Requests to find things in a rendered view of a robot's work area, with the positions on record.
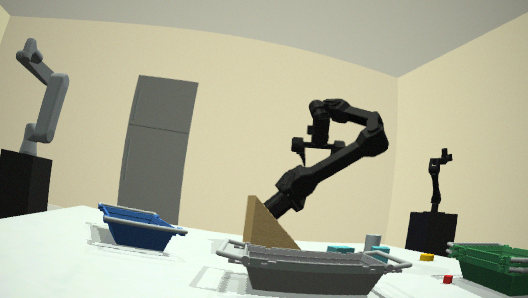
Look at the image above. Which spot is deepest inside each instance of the blue plastic tray with grey wire bars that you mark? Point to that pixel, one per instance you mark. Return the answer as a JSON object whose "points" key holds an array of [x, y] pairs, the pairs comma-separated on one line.
{"points": [[139, 229]]}

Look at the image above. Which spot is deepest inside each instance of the small red block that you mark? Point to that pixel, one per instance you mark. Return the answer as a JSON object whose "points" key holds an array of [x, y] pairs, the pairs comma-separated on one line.
{"points": [[447, 279]]}

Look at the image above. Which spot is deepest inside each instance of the yellow short cylinder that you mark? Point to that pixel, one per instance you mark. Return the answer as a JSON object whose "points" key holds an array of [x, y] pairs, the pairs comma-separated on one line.
{"points": [[426, 257]]}

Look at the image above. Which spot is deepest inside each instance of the small light blue block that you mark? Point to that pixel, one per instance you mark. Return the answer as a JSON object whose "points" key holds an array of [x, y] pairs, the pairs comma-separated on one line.
{"points": [[342, 249], [383, 249]]}

